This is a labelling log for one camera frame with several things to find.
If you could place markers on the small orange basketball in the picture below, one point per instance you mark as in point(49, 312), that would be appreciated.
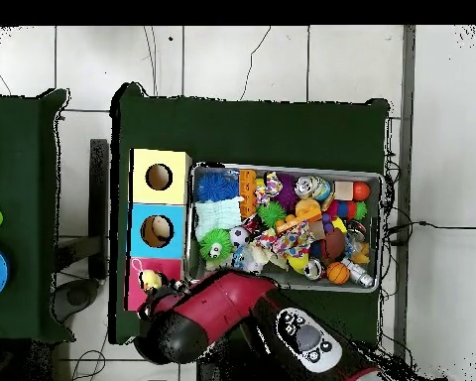
point(338, 272)

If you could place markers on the plain wooden cube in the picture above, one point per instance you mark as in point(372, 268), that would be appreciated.
point(344, 190)

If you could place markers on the black upright panel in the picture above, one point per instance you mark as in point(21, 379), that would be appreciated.
point(99, 198)

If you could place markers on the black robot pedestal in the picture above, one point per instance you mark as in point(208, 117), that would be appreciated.
point(208, 375)

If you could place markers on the light blue knitted cloth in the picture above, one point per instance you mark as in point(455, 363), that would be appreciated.
point(218, 214)

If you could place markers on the yellow plush duck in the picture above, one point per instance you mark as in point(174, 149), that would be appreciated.
point(150, 279)

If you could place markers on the small soccer ball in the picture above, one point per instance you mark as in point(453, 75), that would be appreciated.
point(240, 236)

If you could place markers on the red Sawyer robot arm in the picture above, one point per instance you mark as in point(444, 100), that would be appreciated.
point(214, 305)

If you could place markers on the wooden box with three holes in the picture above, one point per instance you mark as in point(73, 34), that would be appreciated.
point(174, 194)

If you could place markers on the brown rubber ball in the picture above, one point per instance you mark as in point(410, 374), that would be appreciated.
point(335, 243)

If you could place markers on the green fuzzy ball with eye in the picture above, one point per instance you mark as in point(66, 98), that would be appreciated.
point(216, 248)

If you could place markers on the colourful drink can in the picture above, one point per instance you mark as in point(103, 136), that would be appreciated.
point(311, 186)

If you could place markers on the red-orange ball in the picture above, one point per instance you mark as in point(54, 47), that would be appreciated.
point(361, 191)

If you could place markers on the shallow clear mesh bin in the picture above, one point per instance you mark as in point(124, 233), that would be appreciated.
point(376, 206)

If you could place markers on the grey floor stand base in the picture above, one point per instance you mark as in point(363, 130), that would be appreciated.
point(77, 295)

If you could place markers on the blue spiky rubber ball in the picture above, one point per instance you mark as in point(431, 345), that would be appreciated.
point(216, 186)

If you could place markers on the purple spiky ball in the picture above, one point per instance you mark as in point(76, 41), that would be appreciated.
point(287, 192)

